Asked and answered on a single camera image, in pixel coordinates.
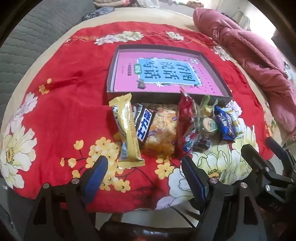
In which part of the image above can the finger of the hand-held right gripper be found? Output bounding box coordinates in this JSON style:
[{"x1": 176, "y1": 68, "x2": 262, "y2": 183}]
[
  {"x1": 265, "y1": 137, "x2": 296, "y2": 179},
  {"x1": 241, "y1": 144, "x2": 292, "y2": 186}
]

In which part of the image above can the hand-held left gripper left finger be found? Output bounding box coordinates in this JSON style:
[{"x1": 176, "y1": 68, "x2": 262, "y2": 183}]
[{"x1": 24, "y1": 155, "x2": 109, "y2": 241}]

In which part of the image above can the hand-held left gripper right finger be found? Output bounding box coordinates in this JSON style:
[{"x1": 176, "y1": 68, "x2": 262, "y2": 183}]
[{"x1": 181, "y1": 156, "x2": 269, "y2": 241}]

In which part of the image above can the blue cookie packet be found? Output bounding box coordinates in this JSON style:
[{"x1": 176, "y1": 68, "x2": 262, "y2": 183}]
[{"x1": 214, "y1": 105, "x2": 237, "y2": 141}]

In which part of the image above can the gold snack bar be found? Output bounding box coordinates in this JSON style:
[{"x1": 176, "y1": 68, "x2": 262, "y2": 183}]
[{"x1": 109, "y1": 93, "x2": 146, "y2": 169}]

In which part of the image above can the red snack packet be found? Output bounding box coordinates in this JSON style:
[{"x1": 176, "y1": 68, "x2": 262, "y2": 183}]
[{"x1": 176, "y1": 87, "x2": 199, "y2": 159}]

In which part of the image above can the clear rice cracker packet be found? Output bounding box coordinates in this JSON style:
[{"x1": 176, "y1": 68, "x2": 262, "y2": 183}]
[{"x1": 141, "y1": 104, "x2": 179, "y2": 160}]

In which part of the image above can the black chocolate bar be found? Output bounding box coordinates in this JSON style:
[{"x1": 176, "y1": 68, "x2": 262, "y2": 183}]
[{"x1": 133, "y1": 103, "x2": 155, "y2": 150}]

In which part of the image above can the grey shallow cardboard box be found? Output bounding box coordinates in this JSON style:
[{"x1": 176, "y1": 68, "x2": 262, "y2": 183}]
[{"x1": 107, "y1": 44, "x2": 233, "y2": 107}]

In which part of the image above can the dark glossy wrapped candy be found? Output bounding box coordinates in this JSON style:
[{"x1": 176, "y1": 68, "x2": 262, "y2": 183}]
[{"x1": 193, "y1": 136, "x2": 211, "y2": 151}]

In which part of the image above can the clear green candy bag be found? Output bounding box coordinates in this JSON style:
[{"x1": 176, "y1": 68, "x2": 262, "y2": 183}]
[{"x1": 194, "y1": 95, "x2": 219, "y2": 139}]

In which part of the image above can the red floral cloth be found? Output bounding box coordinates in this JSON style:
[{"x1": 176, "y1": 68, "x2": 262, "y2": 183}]
[{"x1": 0, "y1": 21, "x2": 278, "y2": 212}]

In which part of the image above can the pink quilt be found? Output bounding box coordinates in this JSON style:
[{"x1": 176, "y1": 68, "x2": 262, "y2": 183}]
[{"x1": 193, "y1": 7, "x2": 296, "y2": 139}]

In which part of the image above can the pink book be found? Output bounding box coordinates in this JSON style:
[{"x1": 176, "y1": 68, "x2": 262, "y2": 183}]
[{"x1": 112, "y1": 51, "x2": 223, "y2": 96}]

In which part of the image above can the grey quilted headboard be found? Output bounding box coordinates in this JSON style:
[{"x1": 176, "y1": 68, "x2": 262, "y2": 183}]
[{"x1": 0, "y1": 0, "x2": 97, "y2": 126}]

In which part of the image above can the dark floral cushion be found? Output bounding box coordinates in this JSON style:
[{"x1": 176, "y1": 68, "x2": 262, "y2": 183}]
[{"x1": 83, "y1": 6, "x2": 115, "y2": 20}]

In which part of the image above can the beige bed sheet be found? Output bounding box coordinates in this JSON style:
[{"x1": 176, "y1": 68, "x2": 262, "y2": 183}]
[{"x1": 0, "y1": 6, "x2": 292, "y2": 186}]

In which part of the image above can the pile of folded clothes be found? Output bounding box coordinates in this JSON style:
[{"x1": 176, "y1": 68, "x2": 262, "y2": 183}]
[{"x1": 92, "y1": 0, "x2": 139, "y2": 8}]

